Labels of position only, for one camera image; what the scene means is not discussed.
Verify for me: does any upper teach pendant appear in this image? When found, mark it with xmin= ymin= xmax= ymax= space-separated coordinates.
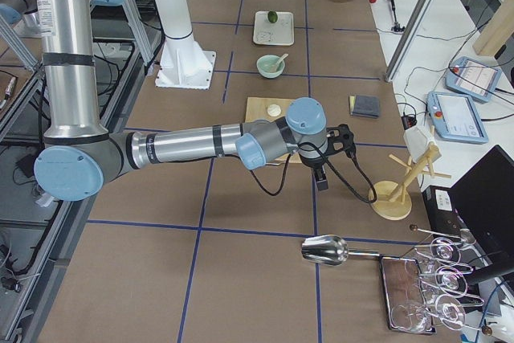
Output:
xmin=445 ymin=56 xmax=503 ymax=103

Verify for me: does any green ceramic bowl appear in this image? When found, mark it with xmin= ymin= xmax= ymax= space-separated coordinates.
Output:
xmin=256 ymin=55 xmax=285 ymax=79

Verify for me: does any lower teach pendant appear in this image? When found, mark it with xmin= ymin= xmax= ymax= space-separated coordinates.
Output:
xmin=426 ymin=92 xmax=488 ymax=144

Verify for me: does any metal scoop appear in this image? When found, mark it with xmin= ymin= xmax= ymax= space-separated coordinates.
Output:
xmin=301 ymin=235 xmax=380 ymax=266

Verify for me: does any black monitor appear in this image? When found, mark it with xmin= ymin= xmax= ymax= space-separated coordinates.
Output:
xmin=450 ymin=145 xmax=514 ymax=258

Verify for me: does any green avocado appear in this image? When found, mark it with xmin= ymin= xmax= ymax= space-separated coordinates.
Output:
xmin=267 ymin=10 xmax=278 ymax=23

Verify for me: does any black glass rack tray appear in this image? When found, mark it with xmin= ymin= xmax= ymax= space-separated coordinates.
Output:
xmin=379 ymin=255 xmax=437 ymax=335

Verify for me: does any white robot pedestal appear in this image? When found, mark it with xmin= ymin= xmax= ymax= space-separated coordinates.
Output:
xmin=154 ymin=0 xmax=216 ymax=90

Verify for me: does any white steamed bun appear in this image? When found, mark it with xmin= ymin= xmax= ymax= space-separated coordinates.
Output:
xmin=267 ymin=104 xmax=282 ymax=117

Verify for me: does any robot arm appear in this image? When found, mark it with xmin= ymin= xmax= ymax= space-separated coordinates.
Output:
xmin=34 ymin=0 xmax=328 ymax=201

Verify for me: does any white ceramic spoon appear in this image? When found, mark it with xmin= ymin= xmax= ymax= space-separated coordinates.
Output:
xmin=267 ymin=53 xmax=288 ymax=72

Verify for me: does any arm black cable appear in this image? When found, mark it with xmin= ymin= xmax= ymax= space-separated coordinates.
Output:
xmin=248 ymin=145 xmax=378 ymax=204

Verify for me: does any wooden mug tree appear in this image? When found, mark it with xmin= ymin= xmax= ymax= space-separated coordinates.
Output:
xmin=371 ymin=141 xmax=451 ymax=221

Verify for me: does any white bear tray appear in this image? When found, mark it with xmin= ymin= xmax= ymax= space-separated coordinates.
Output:
xmin=252 ymin=10 xmax=294 ymax=46

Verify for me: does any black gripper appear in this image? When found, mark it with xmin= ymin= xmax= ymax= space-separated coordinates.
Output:
xmin=298 ymin=142 xmax=328 ymax=191

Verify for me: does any clear wine glass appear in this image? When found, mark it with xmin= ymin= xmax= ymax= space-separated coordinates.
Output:
xmin=390 ymin=301 xmax=430 ymax=333

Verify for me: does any grey folded cloth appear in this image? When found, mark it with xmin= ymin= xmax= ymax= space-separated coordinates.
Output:
xmin=349 ymin=95 xmax=381 ymax=118

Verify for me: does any teach pendant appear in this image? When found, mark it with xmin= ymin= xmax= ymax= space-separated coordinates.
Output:
xmin=445 ymin=56 xmax=503 ymax=103
xmin=426 ymin=92 xmax=488 ymax=144

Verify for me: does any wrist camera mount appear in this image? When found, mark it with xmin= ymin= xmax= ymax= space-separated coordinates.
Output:
xmin=325 ymin=124 xmax=357 ymax=159

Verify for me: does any wooden cutting board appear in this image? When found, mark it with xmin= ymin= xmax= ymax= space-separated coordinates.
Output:
xmin=243 ymin=96 xmax=303 ymax=165

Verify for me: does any aluminium frame post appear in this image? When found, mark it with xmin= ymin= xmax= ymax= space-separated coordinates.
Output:
xmin=385 ymin=0 xmax=434 ymax=83

